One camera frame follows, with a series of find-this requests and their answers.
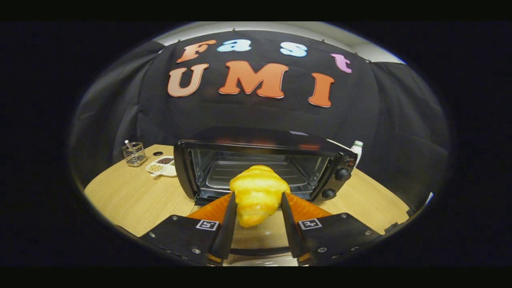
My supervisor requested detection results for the white divided snack dish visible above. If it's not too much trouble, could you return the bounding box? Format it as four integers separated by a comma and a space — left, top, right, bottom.
146, 156, 177, 178

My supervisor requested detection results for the black toaster oven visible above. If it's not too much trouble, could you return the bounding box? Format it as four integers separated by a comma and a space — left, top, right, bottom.
174, 127, 358, 256

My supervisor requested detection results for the metal wire mesh holder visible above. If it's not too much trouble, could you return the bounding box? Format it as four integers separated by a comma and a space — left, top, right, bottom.
122, 142, 147, 167

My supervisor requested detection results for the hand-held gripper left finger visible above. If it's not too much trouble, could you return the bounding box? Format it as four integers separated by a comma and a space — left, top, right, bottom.
140, 192, 237, 266

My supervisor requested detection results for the black backdrop cloth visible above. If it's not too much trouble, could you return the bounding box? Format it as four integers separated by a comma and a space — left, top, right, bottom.
69, 30, 452, 208

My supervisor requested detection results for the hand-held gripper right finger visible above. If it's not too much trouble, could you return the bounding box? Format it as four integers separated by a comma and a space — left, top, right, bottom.
281, 192, 382, 266

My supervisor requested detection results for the white toaster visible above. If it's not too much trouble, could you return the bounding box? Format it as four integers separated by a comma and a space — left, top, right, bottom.
326, 139, 356, 154

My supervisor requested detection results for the white bottle green label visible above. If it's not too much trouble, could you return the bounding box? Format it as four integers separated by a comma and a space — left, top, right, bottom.
351, 140, 364, 168

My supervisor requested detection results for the white rectangular plate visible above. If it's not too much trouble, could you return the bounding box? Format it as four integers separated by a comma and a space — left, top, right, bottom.
224, 256, 298, 266

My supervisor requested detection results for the yellow croissant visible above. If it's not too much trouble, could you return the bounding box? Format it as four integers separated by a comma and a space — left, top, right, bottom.
229, 165, 291, 228

